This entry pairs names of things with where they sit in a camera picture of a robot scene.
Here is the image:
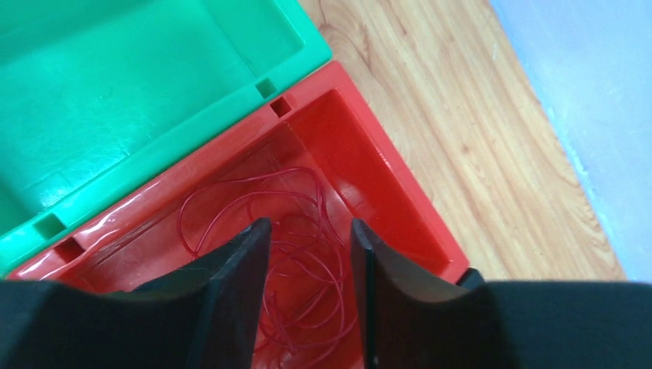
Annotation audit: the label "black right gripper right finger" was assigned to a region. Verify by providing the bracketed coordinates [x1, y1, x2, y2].
[351, 219, 651, 368]

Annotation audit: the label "green plastic bin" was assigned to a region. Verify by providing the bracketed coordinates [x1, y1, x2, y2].
[1, 1, 332, 275]

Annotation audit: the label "black plastic bin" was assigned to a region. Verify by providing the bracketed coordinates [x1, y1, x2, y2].
[457, 268, 485, 290]

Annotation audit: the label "red cables in red bin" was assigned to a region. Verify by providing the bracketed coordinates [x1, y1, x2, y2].
[176, 167, 360, 369]

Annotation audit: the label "red plastic bin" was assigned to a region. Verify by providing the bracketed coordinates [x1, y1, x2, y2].
[8, 61, 469, 368]

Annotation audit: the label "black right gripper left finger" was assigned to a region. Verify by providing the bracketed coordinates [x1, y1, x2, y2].
[1, 218, 271, 368]

